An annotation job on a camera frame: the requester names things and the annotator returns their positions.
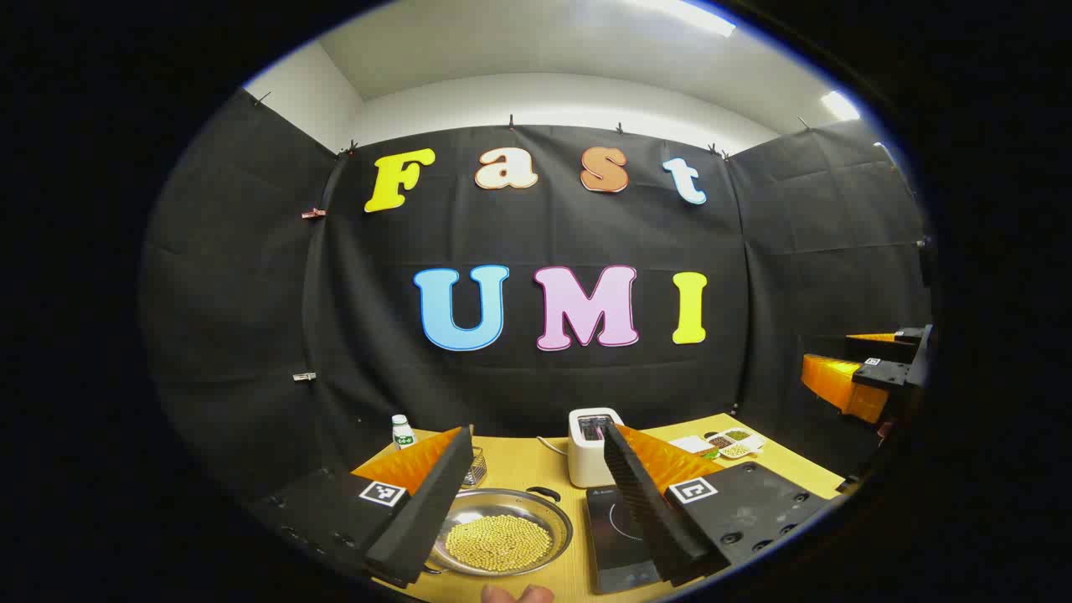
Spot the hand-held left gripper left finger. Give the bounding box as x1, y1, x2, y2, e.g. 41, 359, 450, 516
247, 425, 475, 589

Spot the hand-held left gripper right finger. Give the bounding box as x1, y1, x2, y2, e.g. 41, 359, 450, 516
603, 421, 834, 587

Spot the black induction cooktop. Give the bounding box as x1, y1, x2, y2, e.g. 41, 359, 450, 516
584, 484, 671, 595

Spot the steel pot with black handles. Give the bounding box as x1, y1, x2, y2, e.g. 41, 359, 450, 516
423, 486, 575, 579

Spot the white toaster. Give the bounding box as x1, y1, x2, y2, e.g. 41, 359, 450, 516
567, 407, 625, 489

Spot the pile of soybeans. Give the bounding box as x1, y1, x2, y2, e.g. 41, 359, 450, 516
444, 514, 554, 574

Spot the white tray of beans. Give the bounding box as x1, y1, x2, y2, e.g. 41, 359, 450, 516
703, 427, 765, 460

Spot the ceiling light panel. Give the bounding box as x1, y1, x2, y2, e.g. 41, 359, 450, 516
821, 90, 862, 122

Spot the black backdrop cloth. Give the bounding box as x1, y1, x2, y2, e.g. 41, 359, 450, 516
138, 88, 935, 503

